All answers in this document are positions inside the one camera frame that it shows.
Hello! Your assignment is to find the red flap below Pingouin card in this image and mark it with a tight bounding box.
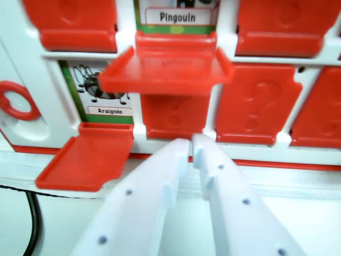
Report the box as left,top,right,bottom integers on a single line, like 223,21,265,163
98,30,236,96

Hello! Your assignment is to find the red flap below Araignée card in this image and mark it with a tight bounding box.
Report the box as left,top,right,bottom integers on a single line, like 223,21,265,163
35,122,134,193

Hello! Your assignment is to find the Pingouin picture card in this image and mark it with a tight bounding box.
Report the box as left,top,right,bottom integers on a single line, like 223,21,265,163
134,0,221,36

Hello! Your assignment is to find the red and white game board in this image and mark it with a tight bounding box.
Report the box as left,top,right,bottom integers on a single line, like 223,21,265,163
0,0,341,193

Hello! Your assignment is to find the Araignée picture card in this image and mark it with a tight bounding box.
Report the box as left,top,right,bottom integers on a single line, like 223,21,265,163
58,60,135,125

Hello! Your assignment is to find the red question mark flap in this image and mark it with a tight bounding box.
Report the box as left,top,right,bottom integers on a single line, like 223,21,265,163
288,66,341,149
22,0,118,53
215,63,304,147
236,0,326,59

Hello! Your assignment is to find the black cable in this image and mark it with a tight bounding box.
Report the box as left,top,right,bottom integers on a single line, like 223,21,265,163
0,183,45,256

